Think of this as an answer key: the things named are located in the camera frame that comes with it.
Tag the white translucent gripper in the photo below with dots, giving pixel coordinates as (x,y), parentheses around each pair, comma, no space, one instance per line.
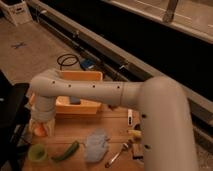
(48,126)

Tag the yellow plastic bin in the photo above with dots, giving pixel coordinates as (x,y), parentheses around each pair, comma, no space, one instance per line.
(83,105)

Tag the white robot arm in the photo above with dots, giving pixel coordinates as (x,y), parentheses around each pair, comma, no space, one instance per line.
(167,131)

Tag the metal fork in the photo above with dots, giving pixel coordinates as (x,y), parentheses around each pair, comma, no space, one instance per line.
(125,147)

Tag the white cardboard box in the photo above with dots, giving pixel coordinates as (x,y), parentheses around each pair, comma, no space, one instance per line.
(17,14)

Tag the green chili pepper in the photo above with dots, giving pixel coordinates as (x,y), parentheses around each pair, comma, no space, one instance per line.
(69,152)

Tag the blue box on floor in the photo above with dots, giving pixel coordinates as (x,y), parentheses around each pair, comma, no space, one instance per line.
(87,64)

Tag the dark grape bunch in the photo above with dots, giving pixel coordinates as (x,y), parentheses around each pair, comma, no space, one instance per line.
(111,107)

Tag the orange red apple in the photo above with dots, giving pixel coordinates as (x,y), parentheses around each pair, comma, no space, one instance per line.
(40,131)

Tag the blue grey cloth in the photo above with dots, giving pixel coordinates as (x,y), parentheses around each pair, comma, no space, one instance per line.
(96,146)

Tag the blue sponge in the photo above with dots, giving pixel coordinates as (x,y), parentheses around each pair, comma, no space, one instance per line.
(74,100)

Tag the black chair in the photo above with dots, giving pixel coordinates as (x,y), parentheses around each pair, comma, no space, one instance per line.
(14,116)

